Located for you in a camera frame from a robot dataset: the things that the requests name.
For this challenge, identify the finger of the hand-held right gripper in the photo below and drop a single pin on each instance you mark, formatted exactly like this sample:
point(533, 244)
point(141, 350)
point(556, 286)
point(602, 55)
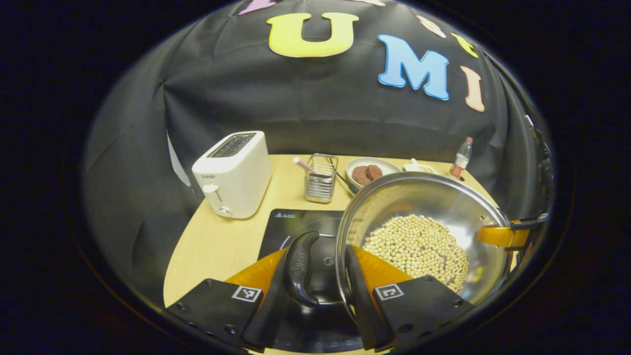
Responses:
point(503, 236)

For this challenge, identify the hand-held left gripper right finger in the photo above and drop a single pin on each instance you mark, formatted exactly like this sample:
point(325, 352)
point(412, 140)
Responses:
point(362, 305)

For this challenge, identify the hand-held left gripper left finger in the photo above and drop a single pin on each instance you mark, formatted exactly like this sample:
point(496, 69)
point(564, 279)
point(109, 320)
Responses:
point(268, 315)

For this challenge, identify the black induction cooktop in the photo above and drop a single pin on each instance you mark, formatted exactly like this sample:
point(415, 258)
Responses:
point(296, 222)

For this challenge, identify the clear plastic bottle red label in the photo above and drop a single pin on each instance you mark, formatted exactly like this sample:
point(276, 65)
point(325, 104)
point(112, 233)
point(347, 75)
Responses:
point(462, 160)

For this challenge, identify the white divided dish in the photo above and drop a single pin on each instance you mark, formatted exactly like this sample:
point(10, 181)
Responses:
point(419, 167)

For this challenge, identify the brown meat piece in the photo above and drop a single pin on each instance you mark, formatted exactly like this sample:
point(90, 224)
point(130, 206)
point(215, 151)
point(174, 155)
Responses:
point(361, 175)
point(374, 171)

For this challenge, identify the round white plate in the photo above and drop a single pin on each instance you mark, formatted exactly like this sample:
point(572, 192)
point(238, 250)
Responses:
point(389, 167)

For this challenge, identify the white toaster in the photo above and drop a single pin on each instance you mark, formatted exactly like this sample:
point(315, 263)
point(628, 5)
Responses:
point(236, 182)

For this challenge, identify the pink checked stick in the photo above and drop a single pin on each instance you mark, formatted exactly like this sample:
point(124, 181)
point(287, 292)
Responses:
point(303, 164)

